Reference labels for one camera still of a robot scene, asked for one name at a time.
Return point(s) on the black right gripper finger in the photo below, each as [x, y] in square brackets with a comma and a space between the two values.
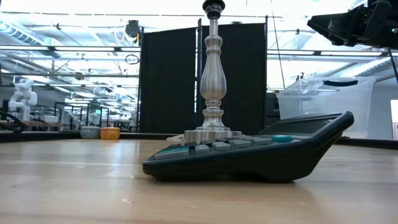
[339, 26]

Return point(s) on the silver lamp stand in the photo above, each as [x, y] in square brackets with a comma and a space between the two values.
[213, 84]

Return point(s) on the clear plastic wrapper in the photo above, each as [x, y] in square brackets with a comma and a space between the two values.
[176, 138]

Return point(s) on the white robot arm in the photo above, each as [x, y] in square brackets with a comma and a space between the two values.
[23, 93]

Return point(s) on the clear plastic storage bin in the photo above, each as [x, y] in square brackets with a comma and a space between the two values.
[326, 102]

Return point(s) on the black divider panel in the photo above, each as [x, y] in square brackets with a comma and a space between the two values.
[245, 77]
[168, 81]

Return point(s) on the black calculator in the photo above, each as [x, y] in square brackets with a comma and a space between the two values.
[248, 161]

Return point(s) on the black hanging device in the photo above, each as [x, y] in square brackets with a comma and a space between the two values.
[133, 28]

